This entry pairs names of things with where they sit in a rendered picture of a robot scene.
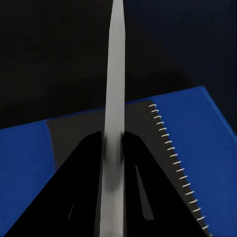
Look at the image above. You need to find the pen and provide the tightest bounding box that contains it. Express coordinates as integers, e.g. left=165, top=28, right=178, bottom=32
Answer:
left=100, top=0, right=125, bottom=237

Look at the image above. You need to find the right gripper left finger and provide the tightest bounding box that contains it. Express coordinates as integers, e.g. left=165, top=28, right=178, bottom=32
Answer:
left=4, top=131, right=103, bottom=237

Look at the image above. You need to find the notebook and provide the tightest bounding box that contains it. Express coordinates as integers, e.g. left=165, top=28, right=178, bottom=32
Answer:
left=47, top=100, right=212, bottom=237

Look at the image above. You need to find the folder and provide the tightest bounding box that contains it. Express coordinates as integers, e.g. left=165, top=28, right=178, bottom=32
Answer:
left=0, top=85, right=237, bottom=237

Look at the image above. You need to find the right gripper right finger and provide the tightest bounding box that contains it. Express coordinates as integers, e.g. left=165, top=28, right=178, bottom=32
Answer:
left=123, top=131, right=207, bottom=237

